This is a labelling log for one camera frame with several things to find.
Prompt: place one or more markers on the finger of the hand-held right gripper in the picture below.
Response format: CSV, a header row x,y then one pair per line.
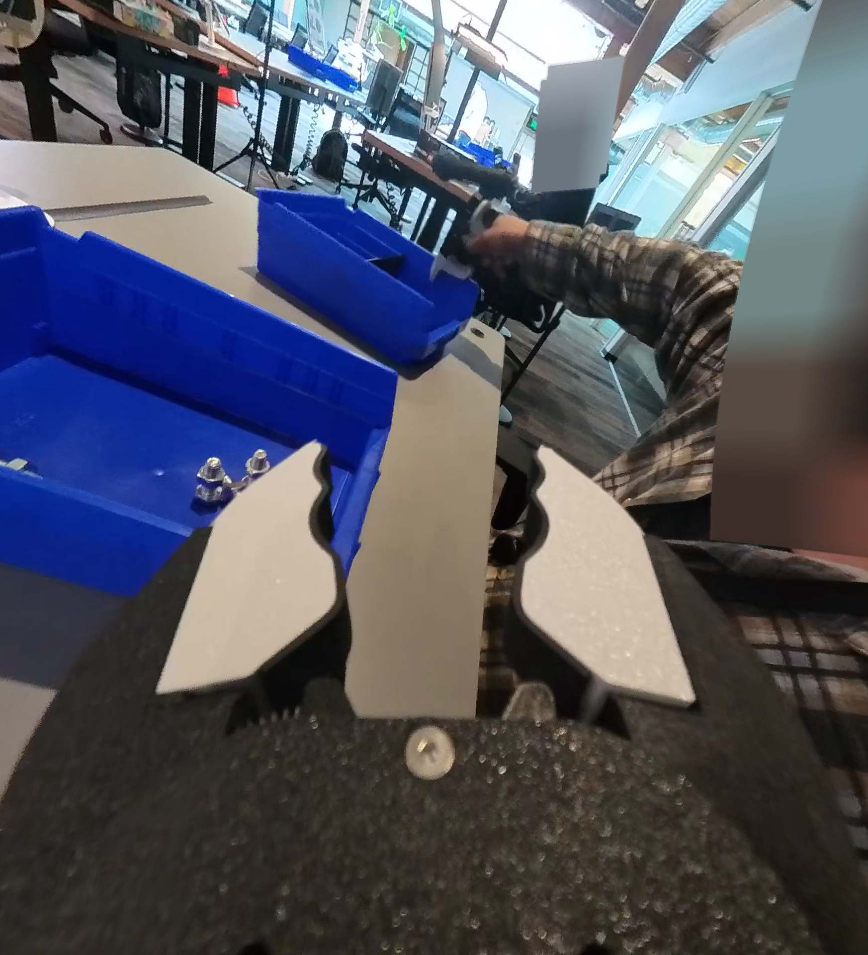
x,y
440,267
462,270

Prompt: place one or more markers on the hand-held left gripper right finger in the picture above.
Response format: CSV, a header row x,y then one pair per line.
x,y
598,597

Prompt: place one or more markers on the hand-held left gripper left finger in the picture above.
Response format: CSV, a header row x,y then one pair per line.
x,y
255,582

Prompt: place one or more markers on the blue plastic bin without dividers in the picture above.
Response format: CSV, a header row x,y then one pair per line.
x,y
106,388

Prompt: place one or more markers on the silver hex bolt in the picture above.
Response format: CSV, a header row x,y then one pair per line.
x,y
5,462

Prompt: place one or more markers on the person's right forearm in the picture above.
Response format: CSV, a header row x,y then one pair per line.
x,y
628,276

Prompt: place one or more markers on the person's right hand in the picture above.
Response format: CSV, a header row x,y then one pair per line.
x,y
505,239

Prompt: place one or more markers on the small blue storage bin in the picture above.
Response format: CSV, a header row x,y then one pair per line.
x,y
322,68
479,155

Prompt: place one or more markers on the wooden office desk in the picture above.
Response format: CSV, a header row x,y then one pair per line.
x,y
288,134
199,112
404,149

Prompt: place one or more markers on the silver bolt with nut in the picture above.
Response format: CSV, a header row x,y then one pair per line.
x,y
209,481
236,486
257,462

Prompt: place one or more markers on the black backpack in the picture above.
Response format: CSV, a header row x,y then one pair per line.
x,y
329,153

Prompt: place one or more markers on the black tripod stand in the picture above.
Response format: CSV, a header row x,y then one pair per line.
x,y
265,74

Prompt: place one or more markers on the orange traffic cone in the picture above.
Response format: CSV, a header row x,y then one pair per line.
x,y
228,95

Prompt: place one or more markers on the black mesh wastebasket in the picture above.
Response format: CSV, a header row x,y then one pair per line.
x,y
139,97

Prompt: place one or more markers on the black office chair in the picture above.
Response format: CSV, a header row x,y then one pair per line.
x,y
83,112

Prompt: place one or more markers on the wooden post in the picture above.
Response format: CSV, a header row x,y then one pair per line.
x,y
646,60

